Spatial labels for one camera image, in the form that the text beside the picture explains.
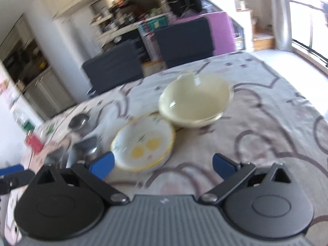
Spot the red soda can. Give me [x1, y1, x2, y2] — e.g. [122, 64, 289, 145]
[25, 133, 44, 153]

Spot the round steel bowl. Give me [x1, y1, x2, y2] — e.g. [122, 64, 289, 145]
[68, 113, 90, 134]

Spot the cartoon bear tablecloth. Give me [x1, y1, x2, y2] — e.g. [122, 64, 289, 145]
[4, 50, 328, 246]

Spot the left dark chair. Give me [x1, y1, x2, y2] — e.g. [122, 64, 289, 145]
[82, 40, 144, 98]

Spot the dark chair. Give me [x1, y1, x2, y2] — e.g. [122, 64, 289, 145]
[154, 17, 214, 68]
[82, 40, 144, 98]

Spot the rectangular steel tray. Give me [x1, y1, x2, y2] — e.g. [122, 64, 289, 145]
[66, 136, 101, 168]

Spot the cream handled bowl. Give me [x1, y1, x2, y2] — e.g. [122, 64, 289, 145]
[158, 73, 233, 128]

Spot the kitchen cabinet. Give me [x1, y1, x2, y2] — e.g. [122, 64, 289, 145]
[23, 67, 76, 121]

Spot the right dark chair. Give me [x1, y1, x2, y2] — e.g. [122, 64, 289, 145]
[154, 17, 214, 68]

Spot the cluttered white shelf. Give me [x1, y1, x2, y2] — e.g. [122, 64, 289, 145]
[90, 0, 164, 50]

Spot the white yellow rimmed bowl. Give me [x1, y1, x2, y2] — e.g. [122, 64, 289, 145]
[111, 113, 176, 173]

